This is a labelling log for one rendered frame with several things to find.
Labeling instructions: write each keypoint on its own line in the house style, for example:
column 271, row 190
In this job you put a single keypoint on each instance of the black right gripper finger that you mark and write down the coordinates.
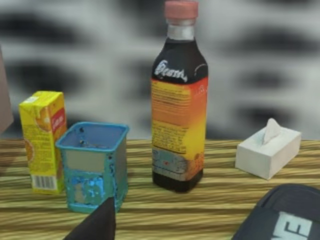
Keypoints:
column 98, row 224

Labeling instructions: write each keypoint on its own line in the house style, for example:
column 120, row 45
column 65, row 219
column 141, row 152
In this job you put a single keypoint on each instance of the yellow juice carton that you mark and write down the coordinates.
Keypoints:
column 41, row 140

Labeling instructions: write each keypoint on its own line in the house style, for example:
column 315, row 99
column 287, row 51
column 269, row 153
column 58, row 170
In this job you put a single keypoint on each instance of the white tissue box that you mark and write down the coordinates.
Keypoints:
column 268, row 152

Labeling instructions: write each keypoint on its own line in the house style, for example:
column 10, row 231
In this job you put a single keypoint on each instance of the dark sauce bottle orange label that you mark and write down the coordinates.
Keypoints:
column 178, row 105

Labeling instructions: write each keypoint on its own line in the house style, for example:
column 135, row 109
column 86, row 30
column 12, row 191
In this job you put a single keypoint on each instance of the blue square plastic cup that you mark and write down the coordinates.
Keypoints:
column 93, row 162

